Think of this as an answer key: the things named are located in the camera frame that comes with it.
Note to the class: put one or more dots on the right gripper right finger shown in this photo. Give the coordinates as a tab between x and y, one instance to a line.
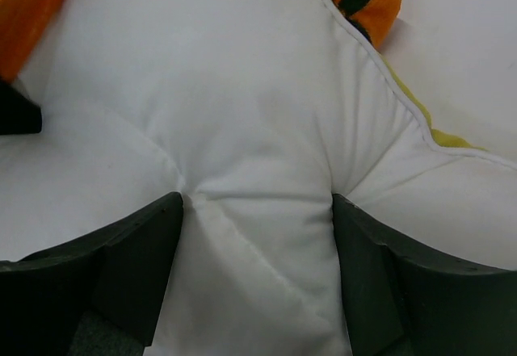
401	297

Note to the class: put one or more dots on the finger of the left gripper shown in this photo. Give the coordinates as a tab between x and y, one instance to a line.
18	114

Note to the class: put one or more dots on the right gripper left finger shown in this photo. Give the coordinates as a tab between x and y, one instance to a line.
99	294

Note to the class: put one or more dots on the orange patterned pillowcase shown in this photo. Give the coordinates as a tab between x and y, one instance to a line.
23	22

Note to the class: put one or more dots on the white pillow with yellow edge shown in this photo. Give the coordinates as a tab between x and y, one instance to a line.
257	112

